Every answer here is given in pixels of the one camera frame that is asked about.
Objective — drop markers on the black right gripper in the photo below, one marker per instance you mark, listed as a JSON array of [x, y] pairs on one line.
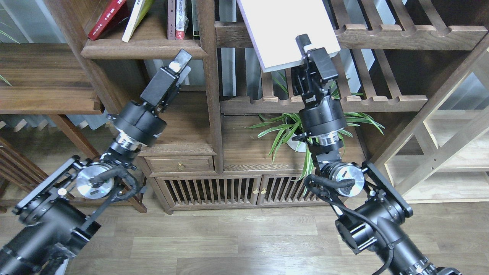
[[321, 114]]

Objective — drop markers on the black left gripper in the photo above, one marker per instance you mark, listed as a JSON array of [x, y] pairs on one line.
[[140, 123]]

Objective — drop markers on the white lilac cover book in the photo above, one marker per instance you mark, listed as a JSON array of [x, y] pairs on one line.
[[273, 26]]

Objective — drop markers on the yellow green cover book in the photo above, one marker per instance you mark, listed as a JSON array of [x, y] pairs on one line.
[[140, 9]]

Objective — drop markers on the red cover book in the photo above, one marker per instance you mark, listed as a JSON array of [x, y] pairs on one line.
[[115, 12]]

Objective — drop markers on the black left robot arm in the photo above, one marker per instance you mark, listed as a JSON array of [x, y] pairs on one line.
[[59, 215]]

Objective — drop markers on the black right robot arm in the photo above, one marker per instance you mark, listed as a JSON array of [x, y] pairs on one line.
[[370, 211]]

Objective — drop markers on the red white upright book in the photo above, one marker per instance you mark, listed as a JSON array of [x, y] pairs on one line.
[[181, 19]]

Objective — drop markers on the pink spine upright book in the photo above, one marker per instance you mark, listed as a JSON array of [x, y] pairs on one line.
[[171, 19]]

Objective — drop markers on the dark upright book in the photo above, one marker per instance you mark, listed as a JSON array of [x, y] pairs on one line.
[[195, 20]]

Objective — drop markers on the green spider plant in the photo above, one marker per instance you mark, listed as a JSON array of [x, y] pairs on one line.
[[284, 132]]

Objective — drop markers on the dark wooden bookshelf cabinet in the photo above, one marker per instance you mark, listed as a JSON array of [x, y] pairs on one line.
[[401, 65]]

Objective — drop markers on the white plant pot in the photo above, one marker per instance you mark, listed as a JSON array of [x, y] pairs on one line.
[[298, 146]]

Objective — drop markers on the dark wooden side table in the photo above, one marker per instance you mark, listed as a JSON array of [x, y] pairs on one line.
[[48, 80]]

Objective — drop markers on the slatted wooden rack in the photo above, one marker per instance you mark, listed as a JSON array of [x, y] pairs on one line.
[[16, 168]]

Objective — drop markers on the light wooden shelf frame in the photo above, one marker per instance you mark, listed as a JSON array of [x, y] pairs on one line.
[[445, 159]]

